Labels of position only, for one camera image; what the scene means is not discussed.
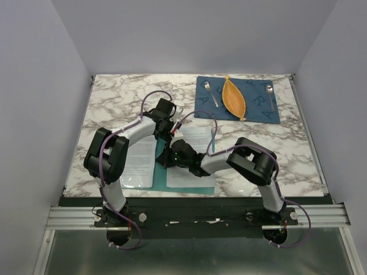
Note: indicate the orange leaf-shaped dish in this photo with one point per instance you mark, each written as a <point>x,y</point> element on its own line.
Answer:
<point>233,99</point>

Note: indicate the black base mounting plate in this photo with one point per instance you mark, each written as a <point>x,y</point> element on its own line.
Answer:
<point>188,218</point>

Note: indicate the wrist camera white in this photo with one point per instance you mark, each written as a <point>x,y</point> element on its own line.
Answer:
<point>177,112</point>
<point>178,135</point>

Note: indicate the teal green folder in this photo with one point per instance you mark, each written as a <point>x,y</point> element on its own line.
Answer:
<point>160,178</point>

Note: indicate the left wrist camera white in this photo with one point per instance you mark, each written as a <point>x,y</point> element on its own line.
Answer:
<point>177,112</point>

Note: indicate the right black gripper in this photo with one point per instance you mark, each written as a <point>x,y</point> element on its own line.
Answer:
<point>164,159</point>

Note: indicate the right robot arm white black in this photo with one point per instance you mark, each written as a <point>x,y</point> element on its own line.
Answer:
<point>255,163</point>

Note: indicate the blue placemat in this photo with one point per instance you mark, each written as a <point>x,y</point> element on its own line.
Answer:
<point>261,107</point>

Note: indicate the silver fork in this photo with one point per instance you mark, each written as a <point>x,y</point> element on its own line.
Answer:
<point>208,88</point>

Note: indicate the silver spoon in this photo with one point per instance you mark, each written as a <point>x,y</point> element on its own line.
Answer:
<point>270,92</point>

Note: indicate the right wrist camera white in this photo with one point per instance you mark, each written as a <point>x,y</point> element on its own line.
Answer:
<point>178,135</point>

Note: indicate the white printed paper files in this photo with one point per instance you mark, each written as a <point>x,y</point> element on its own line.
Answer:
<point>198,138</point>

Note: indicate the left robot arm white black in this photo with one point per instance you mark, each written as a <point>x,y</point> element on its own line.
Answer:
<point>106,157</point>

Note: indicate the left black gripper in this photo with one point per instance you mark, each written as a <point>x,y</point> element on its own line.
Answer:
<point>167,135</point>

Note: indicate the clear drinking glass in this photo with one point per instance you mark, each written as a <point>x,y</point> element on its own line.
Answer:
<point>166,86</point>

